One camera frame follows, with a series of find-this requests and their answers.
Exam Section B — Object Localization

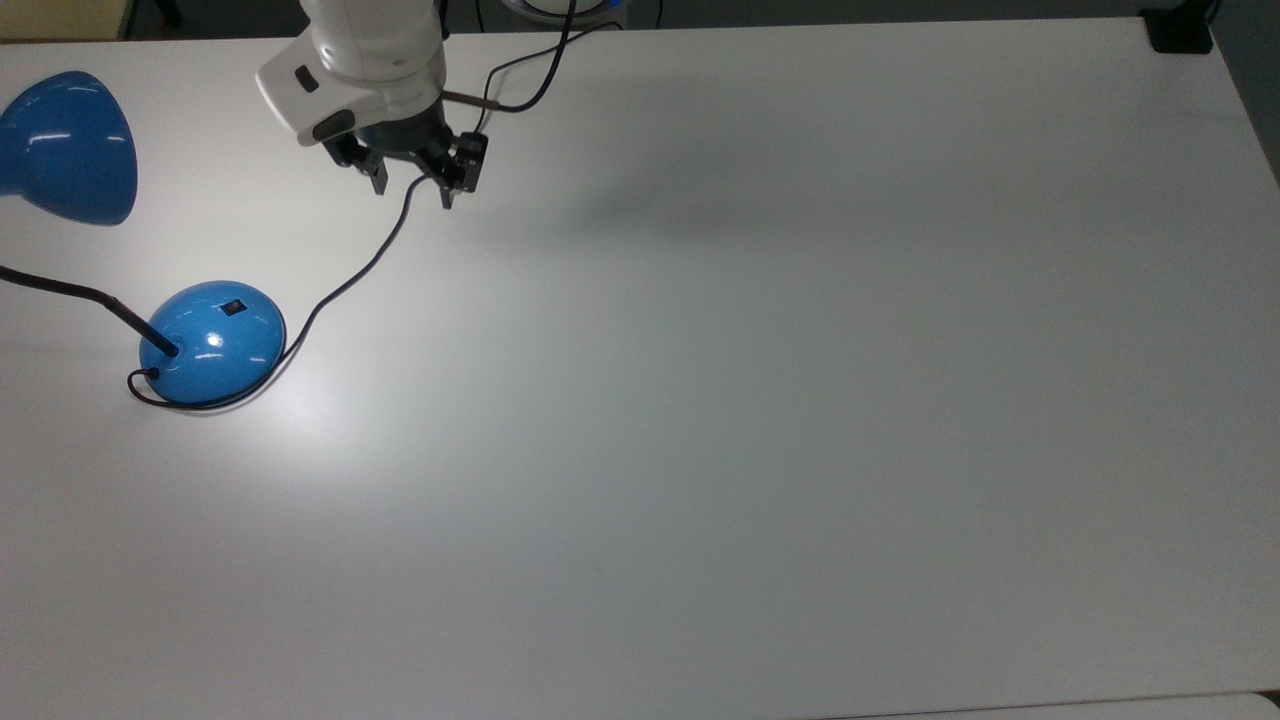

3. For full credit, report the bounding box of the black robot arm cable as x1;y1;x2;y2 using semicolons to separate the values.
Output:
443;0;580;114

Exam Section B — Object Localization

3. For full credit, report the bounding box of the black lamp power cable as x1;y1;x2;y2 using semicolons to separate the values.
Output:
126;20;626;410

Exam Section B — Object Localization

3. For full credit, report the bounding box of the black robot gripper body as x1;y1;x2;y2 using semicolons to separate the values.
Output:
322;104;490;193

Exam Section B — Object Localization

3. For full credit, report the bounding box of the blue desk lamp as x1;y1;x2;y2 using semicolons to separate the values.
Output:
0;70;288;406

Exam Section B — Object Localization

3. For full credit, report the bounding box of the black table clamp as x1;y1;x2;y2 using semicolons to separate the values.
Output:
1139;0;1225;55

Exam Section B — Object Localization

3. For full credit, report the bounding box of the light wooden furniture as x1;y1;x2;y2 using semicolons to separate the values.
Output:
0;0;138;43

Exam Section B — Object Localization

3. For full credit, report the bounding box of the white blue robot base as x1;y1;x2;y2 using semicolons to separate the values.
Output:
500;0;627;22

